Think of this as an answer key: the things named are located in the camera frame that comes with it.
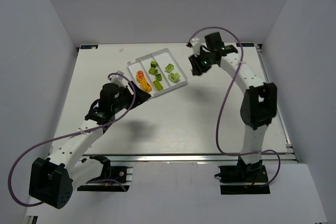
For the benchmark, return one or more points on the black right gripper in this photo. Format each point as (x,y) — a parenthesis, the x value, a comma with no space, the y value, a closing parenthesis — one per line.
(197,65)

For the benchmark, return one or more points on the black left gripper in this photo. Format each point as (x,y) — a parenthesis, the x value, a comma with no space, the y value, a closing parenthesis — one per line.
(134,95)

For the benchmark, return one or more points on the yellow 2x4 lego brick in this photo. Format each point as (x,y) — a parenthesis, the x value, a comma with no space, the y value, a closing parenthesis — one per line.
(145,85)

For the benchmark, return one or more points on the green 2x4 lego brick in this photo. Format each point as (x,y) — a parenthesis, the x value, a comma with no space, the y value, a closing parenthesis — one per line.
(158,86)

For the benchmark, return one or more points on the yellow round butterfly lego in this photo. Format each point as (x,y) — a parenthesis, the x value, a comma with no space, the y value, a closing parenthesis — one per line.
(140,75)

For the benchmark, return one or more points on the green 2x2 lego upturned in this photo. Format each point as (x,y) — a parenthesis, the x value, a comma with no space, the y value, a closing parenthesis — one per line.
(158,77)

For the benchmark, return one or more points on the green 2x4 lego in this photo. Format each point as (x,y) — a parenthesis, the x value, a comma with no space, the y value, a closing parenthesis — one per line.
(172,77)

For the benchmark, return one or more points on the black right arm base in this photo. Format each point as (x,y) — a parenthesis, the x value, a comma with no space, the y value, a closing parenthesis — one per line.
(243,179)

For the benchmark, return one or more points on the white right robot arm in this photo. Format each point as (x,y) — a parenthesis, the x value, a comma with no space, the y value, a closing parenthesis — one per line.
(259,105)

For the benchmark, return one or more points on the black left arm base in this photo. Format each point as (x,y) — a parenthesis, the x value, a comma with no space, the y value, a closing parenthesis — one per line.
(113,177)

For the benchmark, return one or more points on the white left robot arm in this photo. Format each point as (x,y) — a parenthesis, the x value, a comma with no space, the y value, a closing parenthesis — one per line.
(54,178)

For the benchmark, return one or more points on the white three-compartment tray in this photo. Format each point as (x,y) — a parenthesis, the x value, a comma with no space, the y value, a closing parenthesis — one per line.
(157,73)

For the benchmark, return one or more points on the blue label right corner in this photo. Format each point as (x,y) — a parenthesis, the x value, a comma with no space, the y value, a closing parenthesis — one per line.
(245,44)

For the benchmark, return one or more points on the blue label corner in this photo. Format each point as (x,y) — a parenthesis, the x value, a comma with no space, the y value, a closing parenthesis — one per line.
(245,44)
(84,47)

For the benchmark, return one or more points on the blue label left corner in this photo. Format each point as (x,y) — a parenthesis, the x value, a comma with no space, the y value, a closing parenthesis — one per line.
(84,47)

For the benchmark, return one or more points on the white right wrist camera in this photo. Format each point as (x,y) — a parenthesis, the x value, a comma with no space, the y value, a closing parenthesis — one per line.
(195,44)

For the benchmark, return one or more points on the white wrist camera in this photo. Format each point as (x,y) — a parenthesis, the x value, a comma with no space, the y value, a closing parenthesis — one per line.
(116,78)
(195,44)

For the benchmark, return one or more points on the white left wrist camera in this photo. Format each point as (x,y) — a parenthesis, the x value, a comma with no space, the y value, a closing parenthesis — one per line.
(116,78)

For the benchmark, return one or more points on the aluminium table frame rail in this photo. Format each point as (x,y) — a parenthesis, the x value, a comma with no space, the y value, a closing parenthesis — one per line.
(287,157)

